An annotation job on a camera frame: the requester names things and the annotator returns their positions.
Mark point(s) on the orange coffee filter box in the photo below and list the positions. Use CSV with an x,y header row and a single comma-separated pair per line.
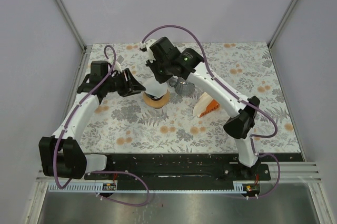
x,y
212,106

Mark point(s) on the aluminium rail frame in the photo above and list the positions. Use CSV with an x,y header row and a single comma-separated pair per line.
x,y
289,172

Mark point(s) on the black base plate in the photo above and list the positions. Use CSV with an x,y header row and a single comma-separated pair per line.
x,y
180,171

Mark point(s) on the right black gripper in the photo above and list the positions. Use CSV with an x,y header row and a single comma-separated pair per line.
x,y
160,79

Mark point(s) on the clear glass dripper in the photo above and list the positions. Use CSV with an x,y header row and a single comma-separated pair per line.
x,y
181,86

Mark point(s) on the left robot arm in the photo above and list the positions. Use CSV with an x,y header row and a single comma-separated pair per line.
x,y
61,153

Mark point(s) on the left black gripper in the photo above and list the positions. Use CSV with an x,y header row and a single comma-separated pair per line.
x,y
131,86

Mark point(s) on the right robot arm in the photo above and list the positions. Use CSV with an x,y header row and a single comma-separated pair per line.
x,y
237,106

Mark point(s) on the white paper coffee filter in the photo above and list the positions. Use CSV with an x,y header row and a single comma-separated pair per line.
x,y
154,88

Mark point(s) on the floral table mat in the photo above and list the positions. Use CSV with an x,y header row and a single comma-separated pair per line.
x,y
129,125

